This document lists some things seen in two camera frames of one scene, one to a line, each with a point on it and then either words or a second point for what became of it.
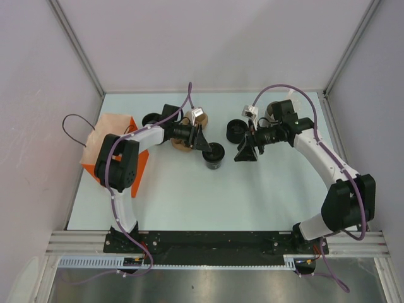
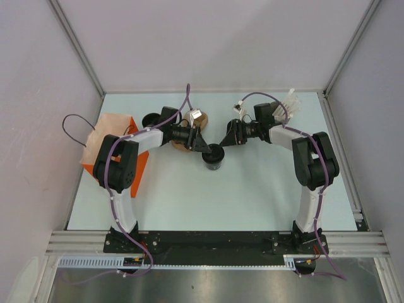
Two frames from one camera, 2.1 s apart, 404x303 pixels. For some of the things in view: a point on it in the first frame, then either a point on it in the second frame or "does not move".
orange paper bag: (106, 124) does not move
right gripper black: (247, 151) to (235, 134)
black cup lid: (216, 154) does not move
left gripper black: (200, 143) does not move
